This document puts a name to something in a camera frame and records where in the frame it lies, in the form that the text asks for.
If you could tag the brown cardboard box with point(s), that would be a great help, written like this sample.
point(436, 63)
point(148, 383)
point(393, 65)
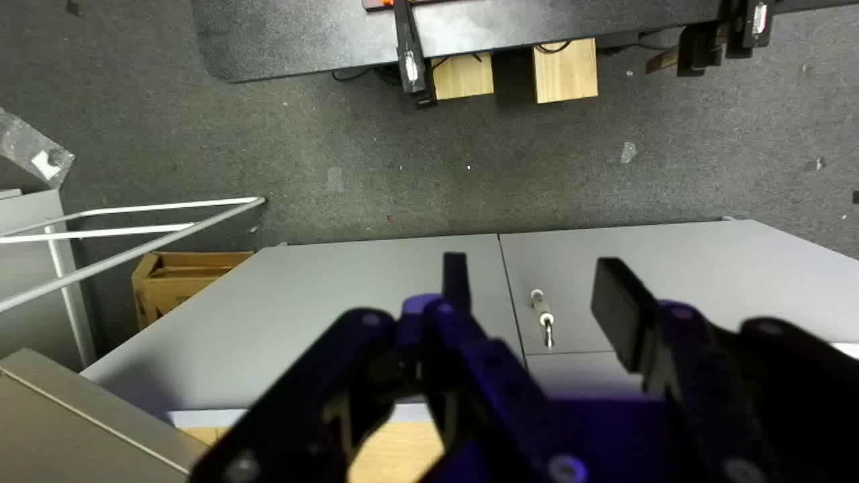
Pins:
point(178, 286)

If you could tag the silver cabinet door lock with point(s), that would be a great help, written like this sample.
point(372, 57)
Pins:
point(542, 318)

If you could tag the black robot table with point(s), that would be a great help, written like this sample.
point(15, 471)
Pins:
point(297, 37)

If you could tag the black purple gripper right finger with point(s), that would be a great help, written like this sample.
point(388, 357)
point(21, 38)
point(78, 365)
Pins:
point(753, 403)

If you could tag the light wooden block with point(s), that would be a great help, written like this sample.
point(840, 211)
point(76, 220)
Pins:
point(462, 80)
point(564, 70)

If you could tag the black purple gripper left finger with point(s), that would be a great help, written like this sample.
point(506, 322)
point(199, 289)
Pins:
point(313, 403)

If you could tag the beige metal cabinet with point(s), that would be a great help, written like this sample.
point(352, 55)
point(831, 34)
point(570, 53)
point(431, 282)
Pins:
point(70, 430)

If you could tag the light grey two-door cabinet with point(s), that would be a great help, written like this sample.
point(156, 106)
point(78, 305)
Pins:
point(297, 305)

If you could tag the grey metal bracket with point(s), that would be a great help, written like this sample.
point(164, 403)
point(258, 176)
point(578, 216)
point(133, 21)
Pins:
point(31, 149)

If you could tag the black bar clamp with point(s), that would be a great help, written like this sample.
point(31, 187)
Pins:
point(748, 27)
point(415, 63)
point(699, 50)

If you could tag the grey metal panel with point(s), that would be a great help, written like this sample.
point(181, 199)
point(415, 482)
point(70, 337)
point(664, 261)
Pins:
point(25, 345)

